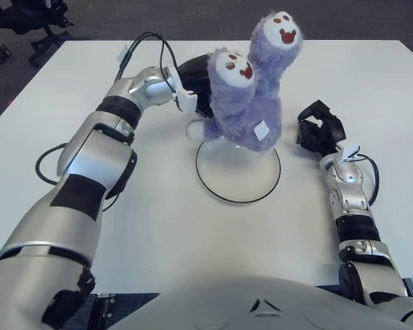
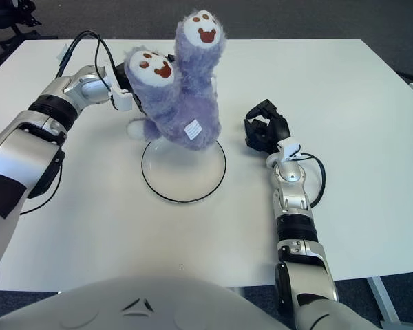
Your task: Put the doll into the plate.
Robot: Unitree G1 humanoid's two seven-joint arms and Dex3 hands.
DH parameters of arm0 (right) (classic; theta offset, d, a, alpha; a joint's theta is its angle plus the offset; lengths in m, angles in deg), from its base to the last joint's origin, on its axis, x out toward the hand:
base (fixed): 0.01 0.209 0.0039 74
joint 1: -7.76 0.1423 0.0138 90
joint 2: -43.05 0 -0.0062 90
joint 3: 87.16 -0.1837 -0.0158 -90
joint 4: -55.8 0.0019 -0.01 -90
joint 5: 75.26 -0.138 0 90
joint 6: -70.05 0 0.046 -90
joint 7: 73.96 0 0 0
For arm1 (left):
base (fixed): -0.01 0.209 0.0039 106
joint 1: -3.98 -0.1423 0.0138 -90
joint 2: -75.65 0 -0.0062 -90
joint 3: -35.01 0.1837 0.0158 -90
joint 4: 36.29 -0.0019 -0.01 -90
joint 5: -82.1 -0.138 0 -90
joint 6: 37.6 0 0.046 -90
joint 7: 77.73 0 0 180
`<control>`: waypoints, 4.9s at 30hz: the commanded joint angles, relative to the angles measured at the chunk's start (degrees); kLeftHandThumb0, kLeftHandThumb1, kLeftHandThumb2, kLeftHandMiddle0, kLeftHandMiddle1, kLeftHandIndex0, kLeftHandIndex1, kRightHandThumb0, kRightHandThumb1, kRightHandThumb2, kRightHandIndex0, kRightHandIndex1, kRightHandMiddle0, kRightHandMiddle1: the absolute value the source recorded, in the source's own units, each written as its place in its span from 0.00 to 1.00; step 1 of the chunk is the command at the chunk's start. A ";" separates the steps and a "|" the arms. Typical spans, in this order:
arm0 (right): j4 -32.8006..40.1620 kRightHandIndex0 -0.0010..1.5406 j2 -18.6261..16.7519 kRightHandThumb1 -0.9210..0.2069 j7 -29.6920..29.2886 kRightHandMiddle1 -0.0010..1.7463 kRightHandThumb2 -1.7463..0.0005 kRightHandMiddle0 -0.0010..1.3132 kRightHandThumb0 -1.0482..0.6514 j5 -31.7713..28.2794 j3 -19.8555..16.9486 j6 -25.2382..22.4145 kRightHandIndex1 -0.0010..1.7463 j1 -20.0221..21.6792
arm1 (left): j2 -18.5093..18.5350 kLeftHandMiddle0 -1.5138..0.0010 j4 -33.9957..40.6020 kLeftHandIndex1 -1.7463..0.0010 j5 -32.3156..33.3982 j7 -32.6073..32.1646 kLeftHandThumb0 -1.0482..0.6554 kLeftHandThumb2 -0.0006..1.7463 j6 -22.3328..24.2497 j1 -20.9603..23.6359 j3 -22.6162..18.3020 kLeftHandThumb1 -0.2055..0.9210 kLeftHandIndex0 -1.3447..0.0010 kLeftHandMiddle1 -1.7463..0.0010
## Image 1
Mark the white plate with black rim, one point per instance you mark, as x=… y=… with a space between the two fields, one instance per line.
x=237 y=175

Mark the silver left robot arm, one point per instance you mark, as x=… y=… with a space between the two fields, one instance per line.
x=89 y=165

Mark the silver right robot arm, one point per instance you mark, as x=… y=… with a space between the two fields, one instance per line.
x=347 y=203

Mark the purple plush bunny doll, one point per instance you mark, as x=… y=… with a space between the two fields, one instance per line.
x=241 y=110

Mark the grey robot torso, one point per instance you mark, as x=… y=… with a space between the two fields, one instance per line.
x=227 y=299

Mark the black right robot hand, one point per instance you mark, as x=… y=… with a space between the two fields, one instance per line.
x=330 y=130

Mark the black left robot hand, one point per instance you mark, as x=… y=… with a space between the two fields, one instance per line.
x=196 y=79

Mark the metal table bracket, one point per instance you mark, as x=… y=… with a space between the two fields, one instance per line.
x=106 y=304

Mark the black office chair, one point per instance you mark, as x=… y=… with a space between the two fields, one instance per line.
x=24 y=17

